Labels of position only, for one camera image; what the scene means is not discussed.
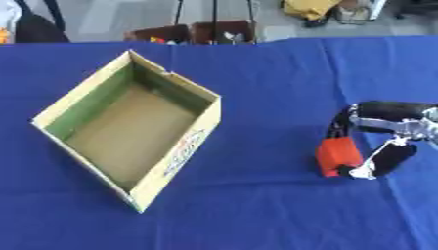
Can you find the tan cardboard box green inside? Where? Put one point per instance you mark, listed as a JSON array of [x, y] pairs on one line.
[[131, 130]]

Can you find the black bag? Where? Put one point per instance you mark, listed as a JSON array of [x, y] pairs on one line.
[[37, 26]]

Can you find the black tripod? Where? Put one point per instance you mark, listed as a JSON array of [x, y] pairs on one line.
[[214, 16]]

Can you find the yellow bag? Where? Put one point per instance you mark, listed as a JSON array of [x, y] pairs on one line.
[[310, 8]]

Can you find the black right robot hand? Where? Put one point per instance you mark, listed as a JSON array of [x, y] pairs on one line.
[[388, 112]]

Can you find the orange block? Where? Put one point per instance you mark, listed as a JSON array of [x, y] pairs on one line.
[[338, 157]]

